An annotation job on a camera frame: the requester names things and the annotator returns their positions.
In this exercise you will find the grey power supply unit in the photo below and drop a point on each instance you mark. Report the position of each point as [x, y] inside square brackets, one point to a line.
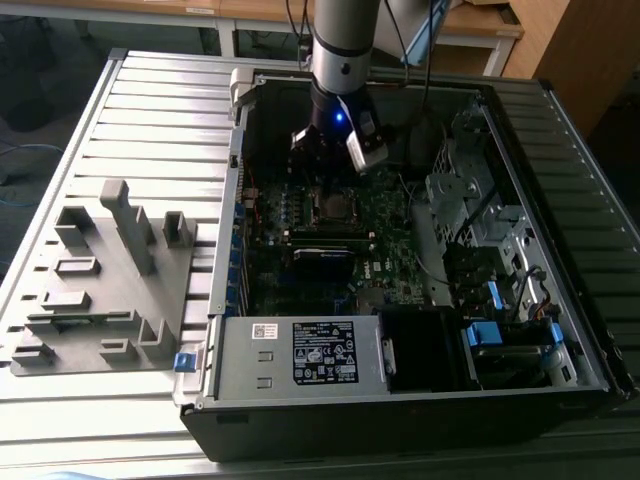
[240, 365]

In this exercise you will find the black PC case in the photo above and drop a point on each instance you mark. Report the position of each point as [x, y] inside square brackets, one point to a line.
[350, 435]

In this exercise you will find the chipset heatsink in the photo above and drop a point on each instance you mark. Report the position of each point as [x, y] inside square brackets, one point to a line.
[371, 297]

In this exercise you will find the silver metal drive cage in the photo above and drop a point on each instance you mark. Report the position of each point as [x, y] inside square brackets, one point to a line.
[445, 195]

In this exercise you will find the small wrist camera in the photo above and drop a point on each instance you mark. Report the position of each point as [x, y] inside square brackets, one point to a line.
[302, 139]

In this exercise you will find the grey parts rack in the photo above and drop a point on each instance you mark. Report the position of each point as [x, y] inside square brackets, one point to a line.
[115, 300]

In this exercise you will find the wooden cabinet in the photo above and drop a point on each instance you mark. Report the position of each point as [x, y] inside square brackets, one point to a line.
[590, 50]

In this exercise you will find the blue case latch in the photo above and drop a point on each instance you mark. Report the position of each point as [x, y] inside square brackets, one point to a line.
[184, 362]

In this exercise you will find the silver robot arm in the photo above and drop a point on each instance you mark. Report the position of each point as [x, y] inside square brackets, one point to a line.
[342, 55]

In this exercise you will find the blue disk carrier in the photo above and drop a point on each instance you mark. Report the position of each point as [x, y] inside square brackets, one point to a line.
[556, 334]
[482, 334]
[493, 295]

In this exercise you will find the CPU socket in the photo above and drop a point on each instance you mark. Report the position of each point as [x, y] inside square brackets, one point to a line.
[335, 223]

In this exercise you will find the wooden desk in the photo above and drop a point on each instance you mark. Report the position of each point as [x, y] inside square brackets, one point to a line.
[125, 6]
[480, 30]

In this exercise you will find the black plastic air shroud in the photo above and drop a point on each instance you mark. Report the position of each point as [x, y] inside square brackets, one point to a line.
[420, 350]

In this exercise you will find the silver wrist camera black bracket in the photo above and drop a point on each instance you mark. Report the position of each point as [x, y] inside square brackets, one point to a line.
[367, 145]

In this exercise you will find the black graphics card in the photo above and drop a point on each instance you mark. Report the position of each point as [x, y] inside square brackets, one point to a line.
[325, 267]

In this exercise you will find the green motherboard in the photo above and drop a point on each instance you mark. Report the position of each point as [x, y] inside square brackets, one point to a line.
[395, 260]

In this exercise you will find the silver CPU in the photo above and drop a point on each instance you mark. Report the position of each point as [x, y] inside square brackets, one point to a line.
[342, 207]

